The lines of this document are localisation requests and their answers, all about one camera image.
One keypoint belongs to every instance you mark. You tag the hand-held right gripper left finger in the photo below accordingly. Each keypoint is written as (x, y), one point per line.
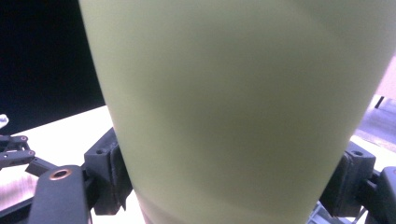
(104, 174)

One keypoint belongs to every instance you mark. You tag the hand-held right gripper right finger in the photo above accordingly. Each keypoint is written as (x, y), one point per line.
(350, 180)

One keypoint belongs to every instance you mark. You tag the green bottle with white cap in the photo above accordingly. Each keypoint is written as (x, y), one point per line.
(236, 102)

